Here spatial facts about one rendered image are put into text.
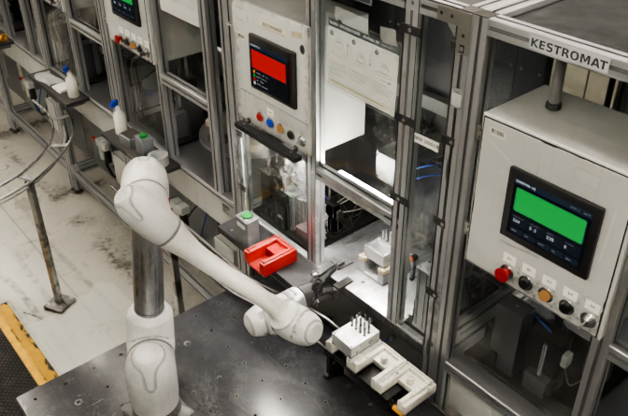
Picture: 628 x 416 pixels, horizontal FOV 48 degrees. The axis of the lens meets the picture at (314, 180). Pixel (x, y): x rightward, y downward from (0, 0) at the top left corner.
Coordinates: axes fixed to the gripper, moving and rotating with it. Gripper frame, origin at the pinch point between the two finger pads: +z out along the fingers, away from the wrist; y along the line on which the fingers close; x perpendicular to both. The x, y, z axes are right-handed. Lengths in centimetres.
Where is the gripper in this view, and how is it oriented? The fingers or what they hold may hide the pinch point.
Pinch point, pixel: (345, 272)
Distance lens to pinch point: 250.2
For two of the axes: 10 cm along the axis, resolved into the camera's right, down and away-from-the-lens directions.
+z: 7.7, -3.4, 5.4
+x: -6.4, -4.0, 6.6
